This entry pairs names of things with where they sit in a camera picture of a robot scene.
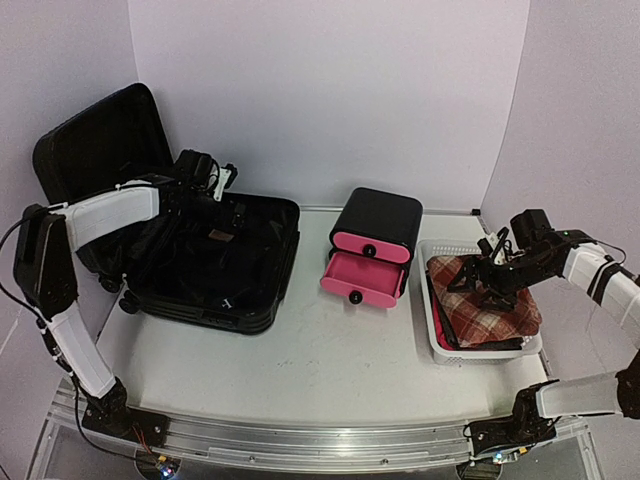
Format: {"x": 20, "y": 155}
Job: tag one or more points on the red plaid garment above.
{"x": 479, "y": 329}

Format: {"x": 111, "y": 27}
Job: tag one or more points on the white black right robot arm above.
{"x": 538, "y": 408}

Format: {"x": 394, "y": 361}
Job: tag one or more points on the pink garment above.
{"x": 445, "y": 334}

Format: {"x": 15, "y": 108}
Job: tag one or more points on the black pink drawer organizer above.
{"x": 373, "y": 243}

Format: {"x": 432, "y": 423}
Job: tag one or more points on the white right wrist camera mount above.
{"x": 495, "y": 246}

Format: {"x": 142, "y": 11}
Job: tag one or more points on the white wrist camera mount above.
{"x": 495, "y": 246}
{"x": 226, "y": 176}

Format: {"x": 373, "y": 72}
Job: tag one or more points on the white perforated plastic basket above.
{"x": 427, "y": 248}

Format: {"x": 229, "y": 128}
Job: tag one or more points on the black ribbed hard-shell suitcase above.
{"x": 168, "y": 267}

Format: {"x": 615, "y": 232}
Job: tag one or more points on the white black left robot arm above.
{"x": 43, "y": 268}

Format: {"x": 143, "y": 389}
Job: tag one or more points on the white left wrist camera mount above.
{"x": 226, "y": 176}

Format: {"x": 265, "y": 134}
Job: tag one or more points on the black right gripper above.
{"x": 472, "y": 269}

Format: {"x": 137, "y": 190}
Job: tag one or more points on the aluminium rail frame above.
{"x": 70, "y": 447}

